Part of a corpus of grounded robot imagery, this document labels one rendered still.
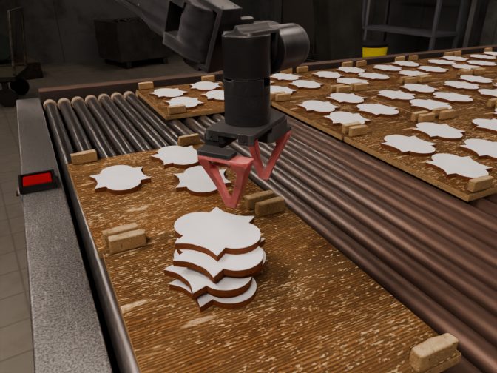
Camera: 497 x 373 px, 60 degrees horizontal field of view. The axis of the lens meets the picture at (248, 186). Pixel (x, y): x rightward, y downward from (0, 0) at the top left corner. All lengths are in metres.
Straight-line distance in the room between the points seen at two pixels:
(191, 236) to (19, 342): 1.53
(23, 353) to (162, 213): 1.30
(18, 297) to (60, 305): 1.63
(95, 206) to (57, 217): 0.08
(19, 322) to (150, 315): 1.60
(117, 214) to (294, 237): 0.34
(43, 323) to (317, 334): 0.37
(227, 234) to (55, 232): 0.37
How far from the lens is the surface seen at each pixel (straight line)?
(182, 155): 1.06
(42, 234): 0.87
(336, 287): 0.65
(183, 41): 0.56
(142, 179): 0.95
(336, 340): 0.57
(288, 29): 0.57
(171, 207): 0.85
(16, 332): 2.13
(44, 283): 0.74
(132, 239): 0.72
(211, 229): 0.63
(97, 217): 0.85
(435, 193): 1.01
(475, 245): 0.85
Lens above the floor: 1.34
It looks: 26 degrees down
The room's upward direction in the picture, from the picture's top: straight up
